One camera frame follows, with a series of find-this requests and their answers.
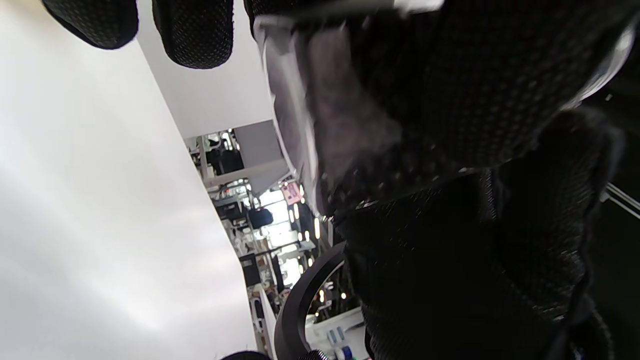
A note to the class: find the person's left hand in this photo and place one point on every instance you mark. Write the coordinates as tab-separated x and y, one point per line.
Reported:
475	100

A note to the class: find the clear plastic coffee jar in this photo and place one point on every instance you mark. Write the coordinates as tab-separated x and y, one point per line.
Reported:
300	100

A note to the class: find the pink hanging sign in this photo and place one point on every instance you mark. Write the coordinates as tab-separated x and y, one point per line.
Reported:
291	193

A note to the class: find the grey leaning panel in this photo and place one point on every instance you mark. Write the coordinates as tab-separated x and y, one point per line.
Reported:
260	145

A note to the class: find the white backdrop board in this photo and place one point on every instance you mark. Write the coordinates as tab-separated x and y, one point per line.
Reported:
210	95

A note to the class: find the grey tracking controller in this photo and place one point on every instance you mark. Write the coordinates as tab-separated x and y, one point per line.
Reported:
287	320

